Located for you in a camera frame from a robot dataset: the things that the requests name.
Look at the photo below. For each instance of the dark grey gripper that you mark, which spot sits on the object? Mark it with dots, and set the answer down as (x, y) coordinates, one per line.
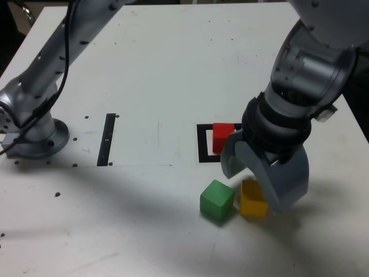
(276, 158)

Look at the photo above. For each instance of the yellow cube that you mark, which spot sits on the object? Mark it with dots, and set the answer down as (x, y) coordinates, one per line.
(250, 202)

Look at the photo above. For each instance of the green cube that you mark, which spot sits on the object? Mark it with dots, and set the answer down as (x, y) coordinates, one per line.
(216, 200)

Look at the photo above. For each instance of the red cube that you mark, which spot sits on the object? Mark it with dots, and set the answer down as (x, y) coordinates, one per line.
(220, 135)

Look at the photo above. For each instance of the black tape square outline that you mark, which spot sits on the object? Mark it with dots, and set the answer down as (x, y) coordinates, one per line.
(201, 144)

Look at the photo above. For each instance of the black tape strip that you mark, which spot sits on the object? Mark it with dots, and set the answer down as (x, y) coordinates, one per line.
(105, 141)

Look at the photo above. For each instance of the chrome metal tube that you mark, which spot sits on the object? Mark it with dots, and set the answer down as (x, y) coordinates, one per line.
(29, 14)

